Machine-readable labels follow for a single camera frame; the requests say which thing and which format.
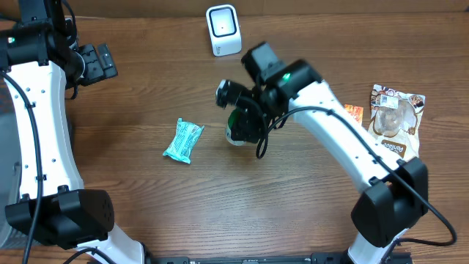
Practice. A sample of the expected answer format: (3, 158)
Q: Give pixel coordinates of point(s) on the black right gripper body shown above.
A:
(261, 116)

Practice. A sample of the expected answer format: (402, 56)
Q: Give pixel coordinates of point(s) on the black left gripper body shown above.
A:
(97, 62)

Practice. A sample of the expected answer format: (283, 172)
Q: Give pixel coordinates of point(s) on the green lid white jar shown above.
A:
(230, 130)

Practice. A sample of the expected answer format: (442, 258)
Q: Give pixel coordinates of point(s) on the light green wipes packet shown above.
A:
(185, 139)

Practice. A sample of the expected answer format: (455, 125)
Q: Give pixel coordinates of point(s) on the small orange box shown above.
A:
(356, 112)

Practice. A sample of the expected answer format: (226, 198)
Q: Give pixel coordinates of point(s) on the beige snack pouch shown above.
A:
(395, 120)

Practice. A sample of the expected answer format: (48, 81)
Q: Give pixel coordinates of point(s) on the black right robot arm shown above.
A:
(393, 190)

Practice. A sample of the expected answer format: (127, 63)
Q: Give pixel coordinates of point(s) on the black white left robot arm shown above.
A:
(43, 197)

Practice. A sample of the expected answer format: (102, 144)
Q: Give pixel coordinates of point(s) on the white barcode scanner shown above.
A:
(224, 30)

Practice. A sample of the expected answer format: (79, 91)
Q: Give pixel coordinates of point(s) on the grey plastic mesh basket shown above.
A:
(10, 170)

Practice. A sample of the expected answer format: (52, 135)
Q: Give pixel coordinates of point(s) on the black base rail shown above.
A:
(314, 258)

